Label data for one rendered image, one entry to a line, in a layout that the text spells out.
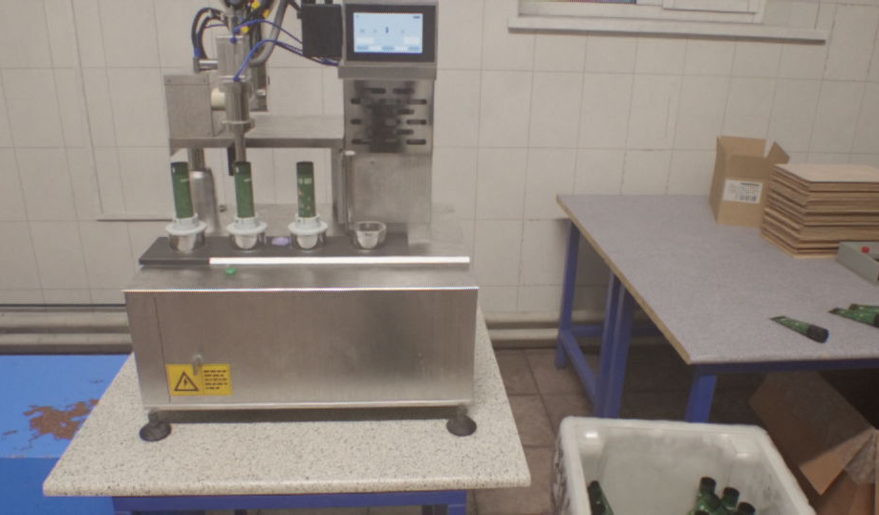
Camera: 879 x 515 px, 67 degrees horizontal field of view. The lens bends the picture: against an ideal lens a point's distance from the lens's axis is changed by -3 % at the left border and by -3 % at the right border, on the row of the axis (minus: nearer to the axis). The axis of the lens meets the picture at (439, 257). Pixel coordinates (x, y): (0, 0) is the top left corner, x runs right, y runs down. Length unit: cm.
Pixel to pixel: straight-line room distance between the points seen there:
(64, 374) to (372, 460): 95
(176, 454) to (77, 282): 200
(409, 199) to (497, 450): 49
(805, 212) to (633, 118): 88
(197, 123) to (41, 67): 168
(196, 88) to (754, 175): 185
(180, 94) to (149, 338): 45
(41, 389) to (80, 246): 134
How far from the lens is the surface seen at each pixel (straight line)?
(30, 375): 193
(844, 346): 181
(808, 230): 235
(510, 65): 273
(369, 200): 130
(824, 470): 231
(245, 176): 124
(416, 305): 114
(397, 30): 124
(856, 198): 239
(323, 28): 127
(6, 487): 170
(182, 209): 128
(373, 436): 124
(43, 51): 297
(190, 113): 135
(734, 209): 256
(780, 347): 173
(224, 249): 130
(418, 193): 130
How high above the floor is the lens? 148
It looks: 21 degrees down
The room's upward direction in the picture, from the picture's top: 1 degrees clockwise
